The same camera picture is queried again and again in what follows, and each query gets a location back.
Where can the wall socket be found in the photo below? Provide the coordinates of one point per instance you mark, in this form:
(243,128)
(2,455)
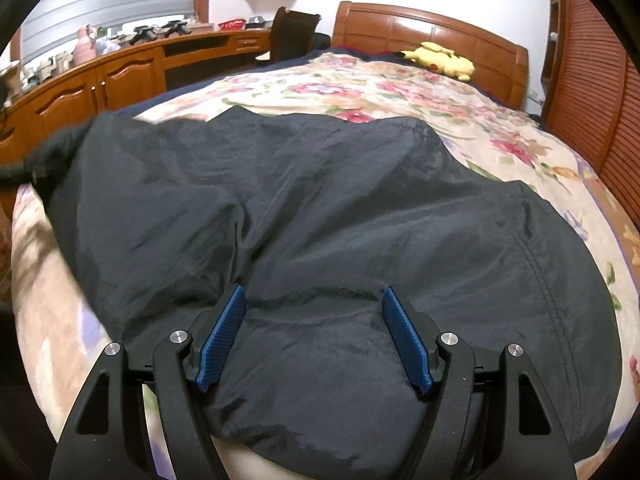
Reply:
(536,96)

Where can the wooden desk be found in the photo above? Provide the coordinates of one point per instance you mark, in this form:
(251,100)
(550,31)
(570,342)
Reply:
(125,75)

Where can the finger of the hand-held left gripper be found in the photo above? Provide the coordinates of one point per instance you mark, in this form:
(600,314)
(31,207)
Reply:
(17,172)

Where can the wooden louvered wardrobe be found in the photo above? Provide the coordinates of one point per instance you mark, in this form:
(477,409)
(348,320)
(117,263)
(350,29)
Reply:
(600,85)

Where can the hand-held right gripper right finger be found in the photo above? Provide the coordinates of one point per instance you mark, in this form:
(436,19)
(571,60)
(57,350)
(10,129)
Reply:
(407,340)

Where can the yellow plush toy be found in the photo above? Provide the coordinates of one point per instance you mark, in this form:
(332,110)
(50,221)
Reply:
(445,62)

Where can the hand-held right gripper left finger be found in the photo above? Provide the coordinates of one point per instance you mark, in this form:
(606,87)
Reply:
(222,340)

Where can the black jacket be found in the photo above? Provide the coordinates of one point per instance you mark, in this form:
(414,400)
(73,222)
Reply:
(300,210)

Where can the cluster of small desk ornaments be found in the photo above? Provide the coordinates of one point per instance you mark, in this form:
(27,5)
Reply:
(45,67)

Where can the floral blanket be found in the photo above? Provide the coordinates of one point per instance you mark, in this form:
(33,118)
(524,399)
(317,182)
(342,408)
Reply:
(400,95)

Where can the red basket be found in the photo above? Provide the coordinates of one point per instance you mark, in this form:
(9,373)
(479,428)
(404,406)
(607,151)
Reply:
(232,24)

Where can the pink figurine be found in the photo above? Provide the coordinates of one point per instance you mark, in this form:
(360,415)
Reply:
(84,47)

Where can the grey window blind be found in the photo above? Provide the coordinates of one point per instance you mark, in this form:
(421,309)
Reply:
(100,5)

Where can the grey metal pot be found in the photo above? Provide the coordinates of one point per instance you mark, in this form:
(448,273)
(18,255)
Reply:
(256,22)

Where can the dark brown chair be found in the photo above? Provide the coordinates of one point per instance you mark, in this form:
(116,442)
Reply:
(292,30)

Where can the wooden headboard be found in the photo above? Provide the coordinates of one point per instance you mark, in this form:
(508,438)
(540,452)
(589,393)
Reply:
(380,25)

